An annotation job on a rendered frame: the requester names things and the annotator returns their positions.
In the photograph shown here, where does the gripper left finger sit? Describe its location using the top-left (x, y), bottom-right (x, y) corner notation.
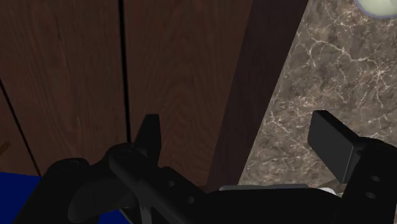
top-left (12, 113), bottom-right (206, 224)

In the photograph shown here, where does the pale bowl with blue rim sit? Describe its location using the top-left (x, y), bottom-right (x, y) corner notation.
top-left (353, 0), bottom-right (397, 18)

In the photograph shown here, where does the blue robot stand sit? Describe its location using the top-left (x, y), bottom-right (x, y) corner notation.
top-left (0, 171), bottom-right (131, 224)

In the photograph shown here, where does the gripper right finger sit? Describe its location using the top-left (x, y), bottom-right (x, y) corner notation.
top-left (307, 109), bottom-right (397, 224)

